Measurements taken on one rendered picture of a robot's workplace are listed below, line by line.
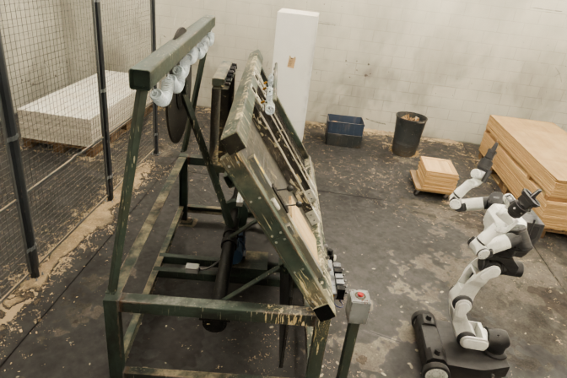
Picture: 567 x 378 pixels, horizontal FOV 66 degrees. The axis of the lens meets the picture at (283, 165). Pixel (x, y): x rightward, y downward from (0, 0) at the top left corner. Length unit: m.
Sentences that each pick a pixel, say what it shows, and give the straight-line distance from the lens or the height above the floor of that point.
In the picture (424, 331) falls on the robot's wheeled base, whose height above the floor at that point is 0.19.
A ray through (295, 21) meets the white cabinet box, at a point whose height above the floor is 1.95.
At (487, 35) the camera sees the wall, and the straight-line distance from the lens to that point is 8.38.
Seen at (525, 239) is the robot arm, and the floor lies 1.34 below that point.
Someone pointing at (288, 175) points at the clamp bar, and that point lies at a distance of 3.21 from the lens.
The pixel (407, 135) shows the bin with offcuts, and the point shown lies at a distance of 7.33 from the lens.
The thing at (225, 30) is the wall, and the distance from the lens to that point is 8.22.
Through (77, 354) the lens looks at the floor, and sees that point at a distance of 3.75.
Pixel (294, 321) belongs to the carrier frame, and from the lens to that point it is 2.84.
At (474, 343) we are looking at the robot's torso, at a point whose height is 0.29.
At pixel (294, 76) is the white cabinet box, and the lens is 6.71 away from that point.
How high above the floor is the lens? 2.72
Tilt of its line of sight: 25 degrees down
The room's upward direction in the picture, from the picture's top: 7 degrees clockwise
